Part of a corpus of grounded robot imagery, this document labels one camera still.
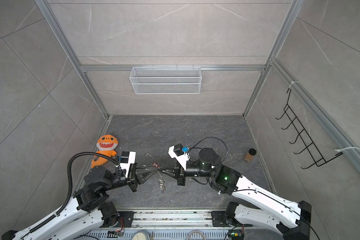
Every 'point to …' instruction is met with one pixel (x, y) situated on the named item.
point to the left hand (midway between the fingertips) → (156, 167)
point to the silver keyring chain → (161, 183)
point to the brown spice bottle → (249, 155)
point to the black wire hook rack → (319, 160)
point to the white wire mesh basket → (170, 79)
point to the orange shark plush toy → (106, 144)
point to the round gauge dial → (140, 235)
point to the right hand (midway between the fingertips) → (161, 168)
